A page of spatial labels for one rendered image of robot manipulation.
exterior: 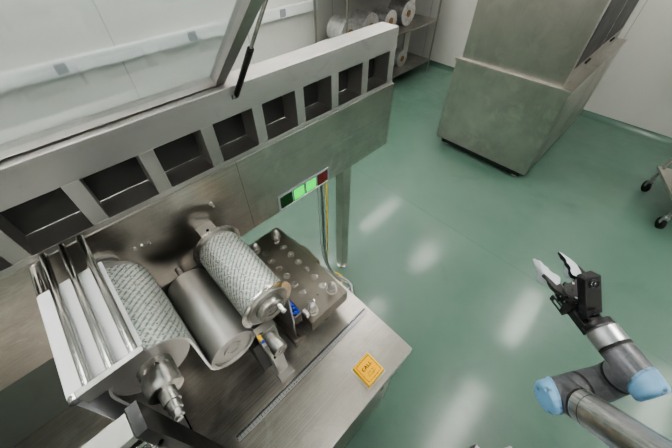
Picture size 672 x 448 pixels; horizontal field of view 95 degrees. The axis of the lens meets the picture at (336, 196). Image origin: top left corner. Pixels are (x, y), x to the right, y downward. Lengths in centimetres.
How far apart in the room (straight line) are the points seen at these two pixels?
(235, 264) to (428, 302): 167
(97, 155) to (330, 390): 90
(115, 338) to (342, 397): 68
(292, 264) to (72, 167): 70
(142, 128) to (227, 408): 83
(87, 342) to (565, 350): 238
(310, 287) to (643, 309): 241
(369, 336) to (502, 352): 129
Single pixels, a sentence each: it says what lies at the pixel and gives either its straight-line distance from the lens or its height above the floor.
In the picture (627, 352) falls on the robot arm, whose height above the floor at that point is 125.
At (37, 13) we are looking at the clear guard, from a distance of 49.
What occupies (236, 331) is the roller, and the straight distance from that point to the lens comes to 87.
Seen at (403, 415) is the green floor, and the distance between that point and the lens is 206.
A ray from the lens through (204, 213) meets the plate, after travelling 99.
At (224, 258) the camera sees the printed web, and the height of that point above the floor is 131.
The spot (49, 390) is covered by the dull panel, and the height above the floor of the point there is 103.
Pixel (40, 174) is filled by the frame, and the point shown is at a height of 162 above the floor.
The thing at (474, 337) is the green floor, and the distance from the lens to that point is 231.
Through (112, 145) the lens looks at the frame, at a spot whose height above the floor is 162.
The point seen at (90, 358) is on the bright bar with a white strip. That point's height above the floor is 144.
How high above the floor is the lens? 200
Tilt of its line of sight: 45 degrees down
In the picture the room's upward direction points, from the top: straight up
